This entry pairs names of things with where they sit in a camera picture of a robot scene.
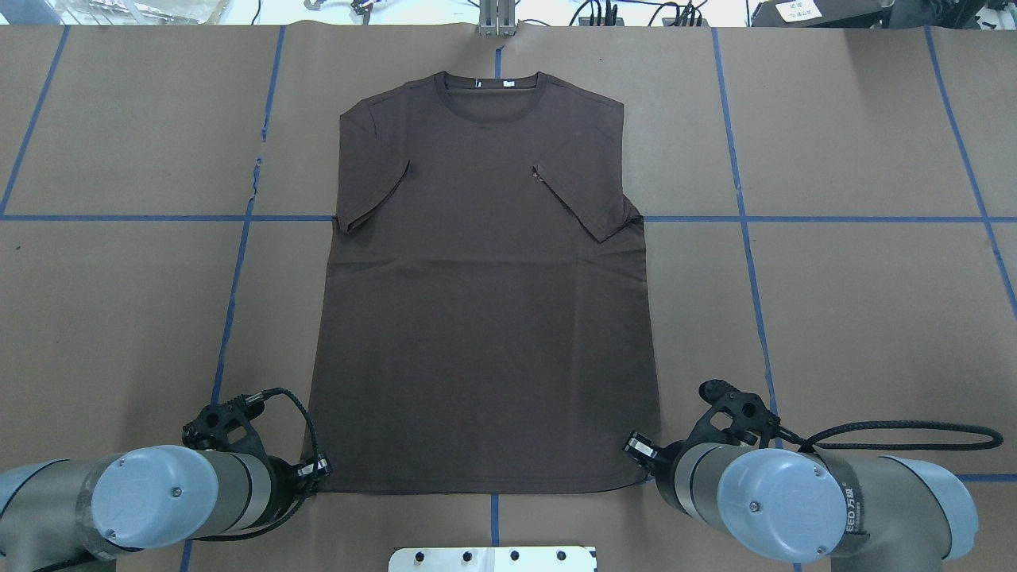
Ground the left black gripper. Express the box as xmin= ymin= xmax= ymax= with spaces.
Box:
xmin=182 ymin=393 xmax=333 ymax=495

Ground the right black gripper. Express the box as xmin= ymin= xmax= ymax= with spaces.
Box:
xmin=622 ymin=379 xmax=783 ymax=481

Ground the dark brown t-shirt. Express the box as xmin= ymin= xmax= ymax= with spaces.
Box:
xmin=308 ymin=72 xmax=661 ymax=495

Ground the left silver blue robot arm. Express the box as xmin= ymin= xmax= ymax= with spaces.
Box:
xmin=1 ymin=388 xmax=333 ymax=571

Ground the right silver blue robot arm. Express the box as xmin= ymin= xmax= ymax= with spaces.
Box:
xmin=624 ymin=379 xmax=1002 ymax=571

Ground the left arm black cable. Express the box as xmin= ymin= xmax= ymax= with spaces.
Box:
xmin=199 ymin=387 xmax=331 ymax=541

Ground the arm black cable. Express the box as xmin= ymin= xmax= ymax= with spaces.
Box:
xmin=199 ymin=387 xmax=331 ymax=541
xmin=783 ymin=423 xmax=1004 ymax=454

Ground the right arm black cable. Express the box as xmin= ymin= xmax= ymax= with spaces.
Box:
xmin=783 ymin=423 xmax=1004 ymax=454

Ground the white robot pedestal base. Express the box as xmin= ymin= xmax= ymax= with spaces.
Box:
xmin=388 ymin=544 xmax=599 ymax=571

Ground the aluminium frame post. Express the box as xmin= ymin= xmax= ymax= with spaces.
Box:
xmin=473 ymin=0 xmax=518 ymax=37

